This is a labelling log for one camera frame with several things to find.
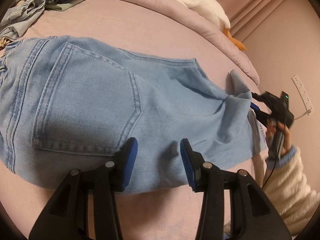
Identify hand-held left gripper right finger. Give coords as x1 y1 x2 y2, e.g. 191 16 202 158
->
180 138 292 240

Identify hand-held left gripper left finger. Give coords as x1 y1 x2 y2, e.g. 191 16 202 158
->
29 137 138 240

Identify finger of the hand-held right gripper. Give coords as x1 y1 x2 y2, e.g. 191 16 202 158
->
251 92 266 103
249 102 272 124

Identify light blue denim pants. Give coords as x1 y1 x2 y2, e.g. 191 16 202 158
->
0 35 269 196

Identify person's right forearm cream sleeve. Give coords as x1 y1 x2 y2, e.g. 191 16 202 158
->
262 146 320 236

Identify person's right hand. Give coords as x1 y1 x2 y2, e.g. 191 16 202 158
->
265 121 293 157

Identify pink curtain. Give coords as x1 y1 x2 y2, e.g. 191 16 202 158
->
215 0 303 38

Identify white goose plush toy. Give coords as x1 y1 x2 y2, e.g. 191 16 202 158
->
136 0 248 52

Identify pink bed sheet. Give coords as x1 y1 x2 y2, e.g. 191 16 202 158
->
0 0 275 240

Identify pink comforter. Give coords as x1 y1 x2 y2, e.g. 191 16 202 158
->
90 0 260 85

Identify light green garment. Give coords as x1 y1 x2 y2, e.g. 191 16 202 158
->
45 0 94 12

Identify grey-blue crumpled garment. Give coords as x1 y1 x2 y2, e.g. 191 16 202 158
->
0 0 47 40

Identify white power cable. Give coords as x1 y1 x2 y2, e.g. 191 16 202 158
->
294 109 313 121

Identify white wall power strip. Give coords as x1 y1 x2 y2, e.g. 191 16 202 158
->
291 74 313 115

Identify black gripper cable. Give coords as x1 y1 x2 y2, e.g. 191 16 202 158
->
261 154 279 189

